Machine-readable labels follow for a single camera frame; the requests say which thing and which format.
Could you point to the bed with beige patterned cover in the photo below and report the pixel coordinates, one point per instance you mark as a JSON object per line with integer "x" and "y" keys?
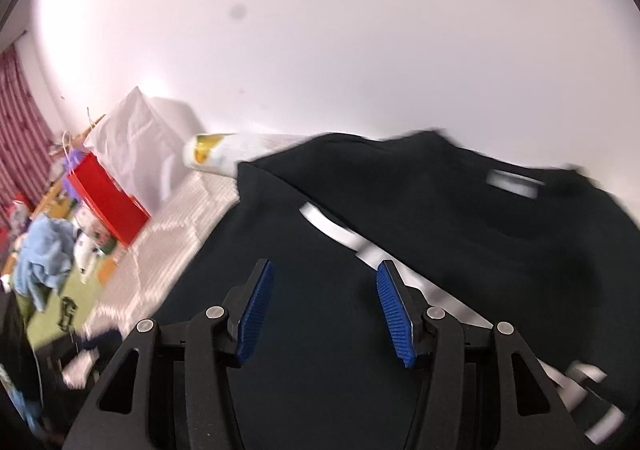
{"x": 175, "y": 230}

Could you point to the white bolster with yellow print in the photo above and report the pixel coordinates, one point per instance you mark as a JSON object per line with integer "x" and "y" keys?
{"x": 220, "y": 152}

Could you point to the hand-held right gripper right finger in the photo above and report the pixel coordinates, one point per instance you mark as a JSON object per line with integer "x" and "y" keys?
{"x": 395, "y": 315}

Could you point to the black t-shirt with white print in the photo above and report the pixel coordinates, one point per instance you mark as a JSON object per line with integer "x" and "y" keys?
{"x": 450, "y": 210}

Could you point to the red box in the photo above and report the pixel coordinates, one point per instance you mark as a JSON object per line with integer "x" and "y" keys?
{"x": 107, "y": 197}

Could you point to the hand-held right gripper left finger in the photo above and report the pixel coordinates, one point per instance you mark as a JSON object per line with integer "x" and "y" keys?
{"x": 256, "y": 310}

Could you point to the pink striped curtain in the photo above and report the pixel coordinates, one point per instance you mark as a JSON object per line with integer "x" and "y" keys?
{"x": 17, "y": 129}

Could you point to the green floor mat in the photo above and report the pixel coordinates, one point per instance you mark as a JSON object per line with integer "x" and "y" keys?
{"x": 55, "y": 315}

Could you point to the wooden stick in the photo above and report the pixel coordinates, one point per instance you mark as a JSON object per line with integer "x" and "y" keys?
{"x": 85, "y": 129}

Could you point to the purple bag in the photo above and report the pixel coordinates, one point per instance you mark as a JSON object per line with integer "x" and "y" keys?
{"x": 74, "y": 162}

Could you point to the light blue cloth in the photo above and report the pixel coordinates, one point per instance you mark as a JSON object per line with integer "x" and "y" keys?
{"x": 45, "y": 250}

